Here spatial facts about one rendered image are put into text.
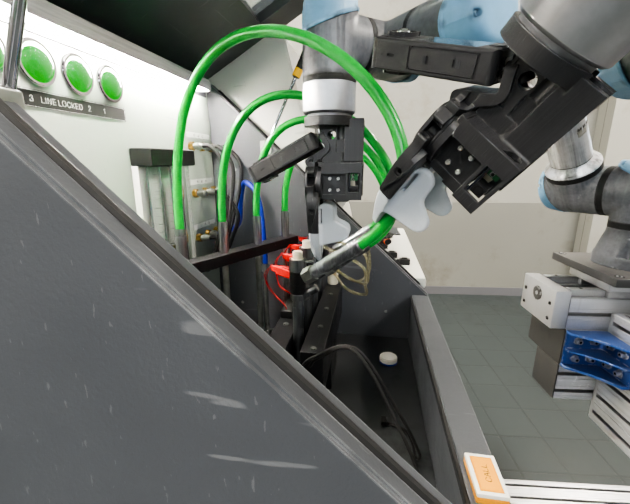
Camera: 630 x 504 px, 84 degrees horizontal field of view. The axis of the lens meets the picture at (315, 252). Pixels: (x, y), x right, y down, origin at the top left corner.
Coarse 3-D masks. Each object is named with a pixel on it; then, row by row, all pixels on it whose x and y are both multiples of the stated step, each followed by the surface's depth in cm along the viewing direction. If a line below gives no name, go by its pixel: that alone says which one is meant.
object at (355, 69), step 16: (240, 32) 43; (256, 32) 42; (272, 32) 41; (288, 32) 40; (304, 32) 39; (224, 48) 46; (320, 48) 38; (336, 48) 38; (208, 64) 48; (352, 64) 37; (192, 80) 49; (368, 80) 36; (192, 96) 51; (384, 96) 36; (384, 112) 36; (176, 128) 53; (400, 128) 36; (176, 144) 54; (400, 144) 36; (176, 160) 55; (176, 176) 55; (176, 192) 56; (176, 208) 57; (176, 224) 58; (384, 224) 39; (368, 240) 40
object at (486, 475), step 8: (472, 456) 38; (472, 464) 37; (480, 464) 37; (488, 464) 37; (480, 472) 36; (488, 472) 36; (496, 472) 36; (480, 480) 35; (488, 480) 35; (496, 480) 35; (472, 488) 35; (480, 488) 34; (488, 488) 34; (496, 488) 34
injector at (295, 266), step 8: (296, 264) 55; (304, 264) 56; (296, 272) 56; (296, 280) 56; (296, 288) 56; (304, 288) 57; (312, 288) 57; (296, 296) 57; (304, 296) 57; (312, 296) 58; (296, 304) 58; (296, 312) 58; (296, 320) 58; (296, 328) 59; (296, 336) 59; (296, 344) 59; (296, 352) 60; (296, 360) 60
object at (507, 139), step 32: (512, 32) 23; (512, 64) 25; (544, 64) 22; (480, 96) 27; (512, 96) 26; (544, 96) 25; (576, 96) 23; (608, 96) 22; (448, 128) 28; (480, 128) 27; (512, 128) 26; (544, 128) 25; (448, 160) 30; (480, 160) 27; (512, 160) 26; (480, 192) 29
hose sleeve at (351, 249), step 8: (352, 240) 42; (344, 248) 42; (352, 248) 41; (360, 248) 41; (328, 256) 44; (336, 256) 43; (344, 256) 42; (352, 256) 42; (320, 264) 44; (328, 264) 44; (336, 264) 43; (312, 272) 45; (320, 272) 45
